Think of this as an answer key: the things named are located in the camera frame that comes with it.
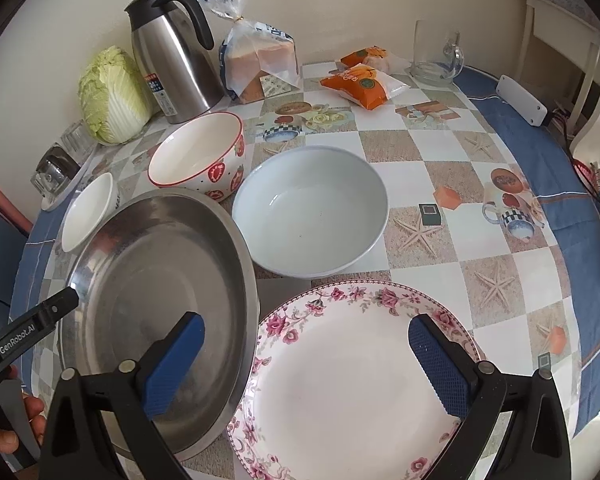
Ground large stainless steel pan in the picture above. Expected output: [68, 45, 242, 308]
[58, 188, 260, 462]

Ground small white bowl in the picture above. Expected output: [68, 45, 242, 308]
[60, 172, 120, 254]

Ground pink floral plate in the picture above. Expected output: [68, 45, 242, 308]
[227, 281, 482, 479]

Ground strawberry pattern bowl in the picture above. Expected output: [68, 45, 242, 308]
[147, 110, 246, 202]

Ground pale blue wide bowl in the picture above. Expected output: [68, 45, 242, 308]
[232, 145, 389, 280]

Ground person's left hand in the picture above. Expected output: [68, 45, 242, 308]
[0, 365, 46, 462]

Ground white tray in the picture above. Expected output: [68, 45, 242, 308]
[32, 143, 96, 211]

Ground clear drinking glass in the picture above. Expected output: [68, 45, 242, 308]
[59, 119, 97, 165]

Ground checkered patterned tablecloth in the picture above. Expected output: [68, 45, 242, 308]
[8, 58, 600, 480]

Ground napa cabbage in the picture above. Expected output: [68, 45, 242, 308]
[78, 46, 155, 145]

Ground stainless steel thermos jug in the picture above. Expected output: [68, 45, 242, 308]
[125, 0, 224, 124]

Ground white power strip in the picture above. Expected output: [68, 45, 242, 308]
[496, 75, 547, 127]

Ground clear glass pitcher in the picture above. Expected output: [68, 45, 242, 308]
[410, 20, 465, 87]

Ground bagged sliced bread loaf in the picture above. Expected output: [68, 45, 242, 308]
[198, 0, 301, 104]

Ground white cabinet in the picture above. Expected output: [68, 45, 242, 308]
[515, 0, 600, 136]

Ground front orange snack packet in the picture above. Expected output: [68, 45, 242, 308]
[320, 63, 410, 110]

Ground orange snack packet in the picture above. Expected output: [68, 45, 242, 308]
[337, 46, 411, 74]
[320, 63, 410, 110]

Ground rear orange snack packet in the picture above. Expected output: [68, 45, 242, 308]
[337, 46, 411, 74]

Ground glass teapot with dark handle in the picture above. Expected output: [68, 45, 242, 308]
[31, 143, 80, 197]

